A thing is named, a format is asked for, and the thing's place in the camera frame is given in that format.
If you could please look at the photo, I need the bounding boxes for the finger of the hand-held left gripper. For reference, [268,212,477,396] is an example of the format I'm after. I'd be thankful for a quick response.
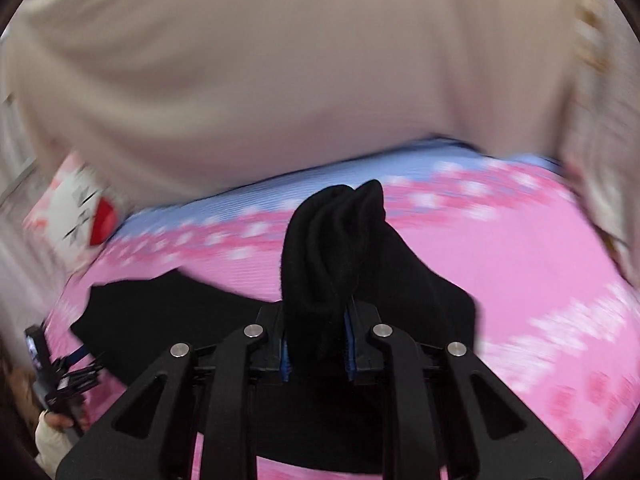
[62,364,105,395]
[66,345,96,368]

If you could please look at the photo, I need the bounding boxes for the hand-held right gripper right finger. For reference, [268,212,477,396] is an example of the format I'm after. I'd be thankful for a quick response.
[344,304,584,480]

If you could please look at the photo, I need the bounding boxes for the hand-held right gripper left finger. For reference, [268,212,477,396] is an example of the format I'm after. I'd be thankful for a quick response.
[55,304,292,480]

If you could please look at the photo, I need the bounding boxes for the black pants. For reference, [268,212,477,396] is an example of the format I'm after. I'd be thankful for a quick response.
[70,179,484,476]

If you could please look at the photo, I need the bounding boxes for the person's left hand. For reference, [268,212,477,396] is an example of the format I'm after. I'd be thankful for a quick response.
[41,409,76,432]

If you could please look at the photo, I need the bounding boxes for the white cat face pillow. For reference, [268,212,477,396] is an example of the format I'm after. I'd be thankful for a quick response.
[22,152,124,277]

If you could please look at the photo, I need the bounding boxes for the pink floral bedsheet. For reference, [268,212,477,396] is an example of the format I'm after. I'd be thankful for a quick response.
[24,144,640,480]

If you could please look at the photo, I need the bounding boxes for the beige padded headboard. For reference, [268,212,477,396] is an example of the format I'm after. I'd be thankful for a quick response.
[0,0,593,213]

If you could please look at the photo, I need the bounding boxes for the cream floral cloth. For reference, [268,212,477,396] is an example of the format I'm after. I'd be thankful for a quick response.
[564,0,640,283]

